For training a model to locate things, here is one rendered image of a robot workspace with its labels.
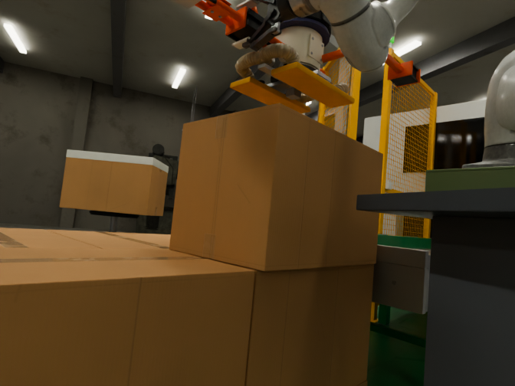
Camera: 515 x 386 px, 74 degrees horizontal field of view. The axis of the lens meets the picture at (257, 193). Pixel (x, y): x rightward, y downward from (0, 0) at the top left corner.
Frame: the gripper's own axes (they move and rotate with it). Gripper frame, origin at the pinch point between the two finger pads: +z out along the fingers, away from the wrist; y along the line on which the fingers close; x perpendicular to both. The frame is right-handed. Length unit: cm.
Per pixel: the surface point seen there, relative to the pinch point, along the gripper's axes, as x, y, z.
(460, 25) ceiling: 503, -274, 66
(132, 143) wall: 362, -123, 837
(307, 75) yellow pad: 15.1, 12.9, -14.5
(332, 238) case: 25, 60, -22
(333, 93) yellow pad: 30.7, 12.8, -14.1
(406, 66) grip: 52, -1, -29
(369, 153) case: 44, 31, -21
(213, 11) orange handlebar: -11.2, 1.6, -0.7
